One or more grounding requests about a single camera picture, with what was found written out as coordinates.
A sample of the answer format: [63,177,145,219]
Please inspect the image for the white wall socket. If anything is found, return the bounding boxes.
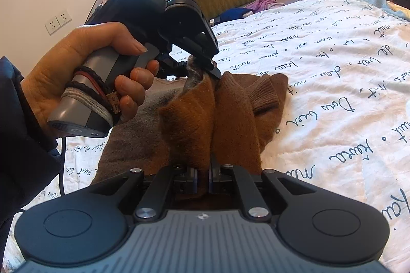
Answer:
[56,8,72,27]
[44,18,60,36]

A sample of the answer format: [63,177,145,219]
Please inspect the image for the dark blue cloth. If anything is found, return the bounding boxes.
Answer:
[217,8,255,23]

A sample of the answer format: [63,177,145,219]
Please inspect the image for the person's left hand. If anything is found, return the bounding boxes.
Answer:
[20,21,161,124]

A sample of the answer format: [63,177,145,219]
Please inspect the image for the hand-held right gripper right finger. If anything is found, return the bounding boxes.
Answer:
[208,152,316,220]

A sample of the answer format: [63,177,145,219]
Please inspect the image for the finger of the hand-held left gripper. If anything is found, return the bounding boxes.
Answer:
[199,56,222,80]
[159,53,188,79]

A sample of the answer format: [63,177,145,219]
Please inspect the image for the person's left forearm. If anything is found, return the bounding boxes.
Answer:
[0,55,68,230]

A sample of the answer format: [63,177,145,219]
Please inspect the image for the white script-printed bed quilt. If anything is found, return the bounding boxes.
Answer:
[0,0,410,273]

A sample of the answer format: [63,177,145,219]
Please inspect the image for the brown knit sweater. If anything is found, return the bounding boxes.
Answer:
[91,55,289,208]

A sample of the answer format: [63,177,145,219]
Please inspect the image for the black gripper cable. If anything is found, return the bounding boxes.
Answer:
[17,136,70,214]

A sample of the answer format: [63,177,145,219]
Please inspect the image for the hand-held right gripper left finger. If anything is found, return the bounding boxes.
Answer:
[91,165,200,220]

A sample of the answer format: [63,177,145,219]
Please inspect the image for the light blue blanket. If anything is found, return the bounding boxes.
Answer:
[315,0,410,21]

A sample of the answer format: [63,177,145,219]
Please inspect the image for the purple cloth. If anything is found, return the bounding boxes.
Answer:
[244,0,286,14]

